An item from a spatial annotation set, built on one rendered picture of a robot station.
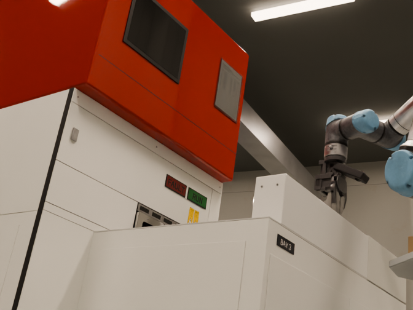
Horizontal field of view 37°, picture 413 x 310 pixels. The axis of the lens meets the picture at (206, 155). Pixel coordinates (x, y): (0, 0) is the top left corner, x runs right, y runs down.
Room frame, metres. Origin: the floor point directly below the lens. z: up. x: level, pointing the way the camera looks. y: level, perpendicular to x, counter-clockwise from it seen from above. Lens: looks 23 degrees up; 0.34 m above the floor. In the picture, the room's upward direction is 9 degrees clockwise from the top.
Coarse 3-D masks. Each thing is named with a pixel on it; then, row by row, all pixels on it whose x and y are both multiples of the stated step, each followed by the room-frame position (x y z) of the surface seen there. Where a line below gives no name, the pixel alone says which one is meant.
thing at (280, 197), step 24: (264, 192) 1.52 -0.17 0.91; (288, 192) 1.50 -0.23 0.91; (264, 216) 1.52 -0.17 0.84; (288, 216) 1.51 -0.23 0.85; (312, 216) 1.61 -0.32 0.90; (336, 216) 1.72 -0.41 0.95; (312, 240) 1.62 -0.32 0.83; (336, 240) 1.73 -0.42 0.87; (360, 240) 1.86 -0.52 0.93; (360, 264) 1.86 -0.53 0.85
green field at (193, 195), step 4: (192, 192) 2.17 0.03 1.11; (188, 196) 2.15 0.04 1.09; (192, 196) 2.17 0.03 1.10; (196, 196) 2.19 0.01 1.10; (200, 196) 2.21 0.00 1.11; (192, 200) 2.17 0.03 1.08; (196, 200) 2.19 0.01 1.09; (200, 200) 2.21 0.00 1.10; (204, 200) 2.23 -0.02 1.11; (200, 204) 2.21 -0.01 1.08; (204, 204) 2.23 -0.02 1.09
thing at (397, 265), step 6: (396, 258) 1.62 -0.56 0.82; (402, 258) 1.59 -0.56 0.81; (408, 258) 1.56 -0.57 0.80; (390, 264) 1.66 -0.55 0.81; (396, 264) 1.63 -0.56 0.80; (402, 264) 1.62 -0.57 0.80; (408, 264) 1.61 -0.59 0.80; (396, 270) 1.68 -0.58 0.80; (402, 270) 1.67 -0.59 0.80; (408, 270) 1.66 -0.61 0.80; (402, 276) 1.74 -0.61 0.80; (408, 276) 1.73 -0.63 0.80
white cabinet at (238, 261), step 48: (96, 240) 1.82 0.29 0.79; (144, 240) 1.70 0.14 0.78; (192, 240) 1.59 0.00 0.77; (240, 240) 1.49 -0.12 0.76; (288, 240) 1.52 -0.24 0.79; (96, 288) 1.79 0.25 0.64; (144, 288) 1.67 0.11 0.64; (192, 288) 1.57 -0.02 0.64; (240, 288) 1.48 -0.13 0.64; (288, 288) 1.53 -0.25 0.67; (336, 288) 1.74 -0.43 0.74
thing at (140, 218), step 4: (136, 212) 1.96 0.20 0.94; (140, 212) 1.96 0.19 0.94; (136, 216) 1.96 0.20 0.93; (140, 216) 1.96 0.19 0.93; (144, 216) 1.98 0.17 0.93; (148, 216) 1.99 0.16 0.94; (136, 220) 1.96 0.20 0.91; (140, 220) 1.97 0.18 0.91; (144, 220) 1.98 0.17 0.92; (148, 220) 1.99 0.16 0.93; (152, 220) 2.01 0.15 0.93; (156, 220) 2.02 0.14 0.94; (136, 224) 1.96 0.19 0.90; (140, 224) 1.97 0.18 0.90; (148, 224) 2.00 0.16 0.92; (152, 224) 2.01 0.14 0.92; (156, 224) 2.03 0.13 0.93; (160, 224) 2.04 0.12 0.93; (164, 224) 2.06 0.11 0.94
